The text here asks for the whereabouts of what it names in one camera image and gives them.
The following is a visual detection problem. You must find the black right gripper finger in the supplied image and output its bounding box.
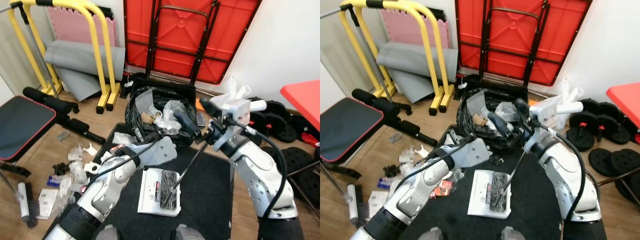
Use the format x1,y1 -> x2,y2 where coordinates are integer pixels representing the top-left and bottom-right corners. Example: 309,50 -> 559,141
488,113 -> 513,141
514,97 -> 534,123
200,97 -> 223,123
173,108 -> 202,140

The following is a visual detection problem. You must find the white carpet sweeper chrome pole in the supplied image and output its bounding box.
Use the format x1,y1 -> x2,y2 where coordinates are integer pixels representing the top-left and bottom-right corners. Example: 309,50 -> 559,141
136,99 -> 269,218
466,100 -> 586,220

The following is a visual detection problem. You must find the crumpled clear plastic wrap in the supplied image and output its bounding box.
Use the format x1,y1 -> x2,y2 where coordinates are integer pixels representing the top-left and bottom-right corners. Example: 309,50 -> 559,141
161,100 -> 190,133
66,145 -> 85,162
398,147 -> 417,165
495,102 -> 518,126

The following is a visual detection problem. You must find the grey textured sheet scrap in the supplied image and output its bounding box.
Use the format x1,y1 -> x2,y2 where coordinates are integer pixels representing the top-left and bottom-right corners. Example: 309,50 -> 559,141
131,91 -> 162,121
467,92 -> 493,118

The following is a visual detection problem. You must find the black plastic trash bag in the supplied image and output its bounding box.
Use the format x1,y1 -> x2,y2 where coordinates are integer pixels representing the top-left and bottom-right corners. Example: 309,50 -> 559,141
124,85 -> 201,148
456,89 -> 526,151

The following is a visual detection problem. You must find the red folded table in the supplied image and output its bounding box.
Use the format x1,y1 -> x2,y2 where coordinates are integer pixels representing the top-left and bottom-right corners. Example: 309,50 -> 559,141
454,0 -> 593,87
122,0 -> 263,86

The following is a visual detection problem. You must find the black foam bench roller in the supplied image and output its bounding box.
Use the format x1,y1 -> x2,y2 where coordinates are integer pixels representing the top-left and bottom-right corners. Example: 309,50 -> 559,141
52,112 -> 106,146
351,88 -> 413,117
382,115 -> 438,148
22,86 -> 81,115

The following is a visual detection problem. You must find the grey right robot leg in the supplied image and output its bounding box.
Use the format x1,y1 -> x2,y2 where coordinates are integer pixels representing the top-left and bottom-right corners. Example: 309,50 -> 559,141
500,226 -> 527,240
172,223 -> 207,240

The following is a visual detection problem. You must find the grey robot leg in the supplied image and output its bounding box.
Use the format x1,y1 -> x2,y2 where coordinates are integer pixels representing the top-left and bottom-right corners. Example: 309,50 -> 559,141
421,227 -> 447,240
94,225 -> 122,240
500,226 -> 527,240
172,223 -> 207,240

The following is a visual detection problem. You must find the red table with dark legs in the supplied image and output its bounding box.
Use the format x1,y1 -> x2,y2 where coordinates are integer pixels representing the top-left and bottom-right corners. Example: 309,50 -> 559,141
597,82 -> 640,188
280,80 -> 321,206

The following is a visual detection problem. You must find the grey rolled mat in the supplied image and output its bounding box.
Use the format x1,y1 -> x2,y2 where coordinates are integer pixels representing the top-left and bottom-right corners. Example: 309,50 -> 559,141
44,39 -> 126,102
375,41 -> 458,103

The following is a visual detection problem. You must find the grey left robot leg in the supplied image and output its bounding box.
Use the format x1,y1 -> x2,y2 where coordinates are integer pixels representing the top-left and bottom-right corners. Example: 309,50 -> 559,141
94,225 -> 122,240
421,227 -> 447,240

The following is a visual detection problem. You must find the pink foam mat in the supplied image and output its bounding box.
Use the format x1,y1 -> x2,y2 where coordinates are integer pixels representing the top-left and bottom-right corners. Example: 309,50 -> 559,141
379,9 -> 448,50
46,6 -> 117,48

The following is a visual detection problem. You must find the black bench pad red trim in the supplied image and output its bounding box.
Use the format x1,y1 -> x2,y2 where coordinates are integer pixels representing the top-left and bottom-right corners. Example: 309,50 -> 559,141
0,95 -> 57,162
320,97 -> 385,163

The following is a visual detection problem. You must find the white paper booklet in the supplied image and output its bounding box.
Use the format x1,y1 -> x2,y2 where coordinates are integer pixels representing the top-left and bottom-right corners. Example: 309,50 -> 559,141
36,188 -> 61,221
366,191 -> 390,219

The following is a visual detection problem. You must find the black bench foot bar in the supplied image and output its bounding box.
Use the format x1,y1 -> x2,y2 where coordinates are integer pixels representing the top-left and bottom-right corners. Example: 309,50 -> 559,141
325,161 -> 362,181
0,161 -> 32,179

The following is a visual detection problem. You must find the light grey right wrist camera mount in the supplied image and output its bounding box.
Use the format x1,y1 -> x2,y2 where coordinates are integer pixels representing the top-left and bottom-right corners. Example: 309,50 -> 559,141
528,97 -> 568,128
210,97 -> 251,127

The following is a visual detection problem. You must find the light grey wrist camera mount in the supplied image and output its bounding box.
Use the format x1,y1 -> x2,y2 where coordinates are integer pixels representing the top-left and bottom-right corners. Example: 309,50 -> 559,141
528,97 -> 568,128
140,136 -> 179,167
451,136 -> 492,167
210,97 -> 251,127

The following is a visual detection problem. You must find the light grey left wrist camera mount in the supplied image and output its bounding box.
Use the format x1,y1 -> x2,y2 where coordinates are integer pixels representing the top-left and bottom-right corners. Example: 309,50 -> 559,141
451,136 -> 492,167
140,136 -> 179,167

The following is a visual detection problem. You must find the yellow steel dip frame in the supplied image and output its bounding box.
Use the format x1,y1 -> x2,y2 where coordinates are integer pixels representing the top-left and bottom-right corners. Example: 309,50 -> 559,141
337,0 -> 456,117
7,0 -> 122,113

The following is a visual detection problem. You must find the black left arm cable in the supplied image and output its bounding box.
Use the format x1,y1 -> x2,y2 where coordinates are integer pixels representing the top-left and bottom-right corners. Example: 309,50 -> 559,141
90,145 -> 151,183
397,136 -> 475,186

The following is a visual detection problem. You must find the white handled black brush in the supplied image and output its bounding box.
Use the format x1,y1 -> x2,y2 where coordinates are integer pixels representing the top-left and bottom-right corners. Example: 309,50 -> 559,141
346,184 -> 371,226
17,181 -> 40,228

